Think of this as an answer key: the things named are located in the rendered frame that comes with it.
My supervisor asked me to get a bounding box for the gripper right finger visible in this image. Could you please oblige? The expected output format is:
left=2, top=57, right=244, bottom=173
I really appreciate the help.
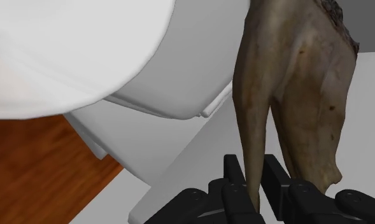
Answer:
left=260, top=154, right=375, bottom=224

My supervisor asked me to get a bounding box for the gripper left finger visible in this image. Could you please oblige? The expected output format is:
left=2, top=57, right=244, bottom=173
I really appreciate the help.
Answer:
left=145, top=154, right=265, bottom=224

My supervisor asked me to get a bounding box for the brown antler-shaped figure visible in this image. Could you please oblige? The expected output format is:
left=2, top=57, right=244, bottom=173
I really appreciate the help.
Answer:
left=232, top=0, right=360, bottom=214

